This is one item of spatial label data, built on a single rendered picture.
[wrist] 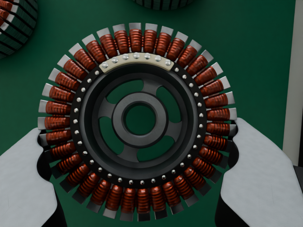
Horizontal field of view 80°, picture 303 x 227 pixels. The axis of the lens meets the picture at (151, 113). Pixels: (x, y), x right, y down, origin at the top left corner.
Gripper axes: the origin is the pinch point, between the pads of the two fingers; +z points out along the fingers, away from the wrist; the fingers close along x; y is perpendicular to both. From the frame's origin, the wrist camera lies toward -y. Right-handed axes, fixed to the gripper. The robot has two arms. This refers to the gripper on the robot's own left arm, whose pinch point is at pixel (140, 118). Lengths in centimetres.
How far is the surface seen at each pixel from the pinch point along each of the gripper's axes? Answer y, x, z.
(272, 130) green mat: 5.5, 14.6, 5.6
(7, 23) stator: -5.9, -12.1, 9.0
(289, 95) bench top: 2.2, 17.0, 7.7
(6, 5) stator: -7.3, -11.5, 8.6
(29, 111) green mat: 2.5, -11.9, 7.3
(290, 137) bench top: 6.3, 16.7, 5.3
